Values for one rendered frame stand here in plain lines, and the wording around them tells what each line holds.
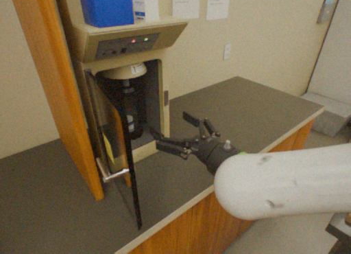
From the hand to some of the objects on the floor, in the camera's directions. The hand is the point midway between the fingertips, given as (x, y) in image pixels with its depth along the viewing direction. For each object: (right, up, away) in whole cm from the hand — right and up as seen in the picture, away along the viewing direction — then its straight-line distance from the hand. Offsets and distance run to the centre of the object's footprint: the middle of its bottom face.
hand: (169, 122), depth 70 cm
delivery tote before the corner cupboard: (+195, -3, +224) cm, 297 cm away
